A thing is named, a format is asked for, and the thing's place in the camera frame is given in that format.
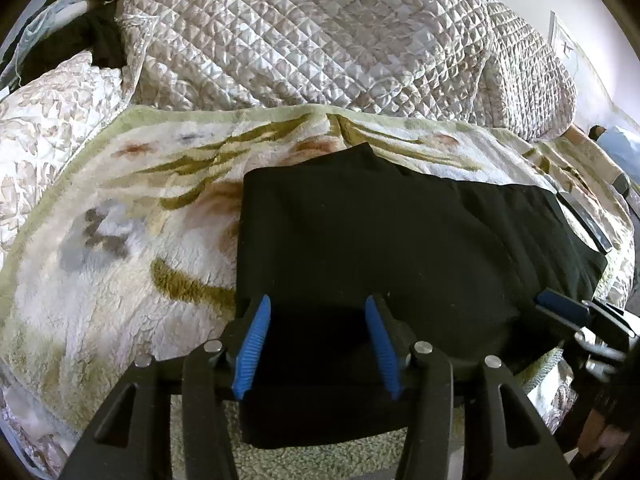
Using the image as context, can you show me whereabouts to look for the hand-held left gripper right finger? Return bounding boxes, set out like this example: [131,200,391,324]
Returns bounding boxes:
[364,294,576,480]

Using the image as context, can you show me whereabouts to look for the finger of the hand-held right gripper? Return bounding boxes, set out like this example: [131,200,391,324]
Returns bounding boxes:
[534,305,588,336]
[537,287,640,353]

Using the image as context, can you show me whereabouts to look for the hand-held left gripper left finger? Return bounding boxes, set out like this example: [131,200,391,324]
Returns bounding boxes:
[60,294,273,480]

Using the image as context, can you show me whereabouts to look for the black pants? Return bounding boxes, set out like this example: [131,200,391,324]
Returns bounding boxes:
[234,142,608,451]

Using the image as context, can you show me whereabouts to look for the white floral fleece blanket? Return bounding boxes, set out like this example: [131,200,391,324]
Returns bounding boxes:
[0,105,636,480]

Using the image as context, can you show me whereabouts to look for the blue grey cloth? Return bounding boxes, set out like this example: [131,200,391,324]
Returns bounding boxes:
[597,125,640,181]

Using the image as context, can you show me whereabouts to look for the leaf patterned white pillow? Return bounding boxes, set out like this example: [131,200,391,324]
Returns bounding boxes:
[0,50,132,261]

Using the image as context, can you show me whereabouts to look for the quilted beige bedspread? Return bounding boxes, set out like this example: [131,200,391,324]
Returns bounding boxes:
[117,0,578,141]

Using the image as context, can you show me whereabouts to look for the dark clothing pile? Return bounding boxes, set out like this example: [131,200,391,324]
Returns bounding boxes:
[10,0,132,68]

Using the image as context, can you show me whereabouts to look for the light blue cloth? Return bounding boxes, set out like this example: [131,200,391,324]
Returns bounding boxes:
[0,0,91,92]

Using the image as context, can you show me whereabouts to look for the white picture frame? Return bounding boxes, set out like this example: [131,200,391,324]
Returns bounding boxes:
[547,10,582,62]

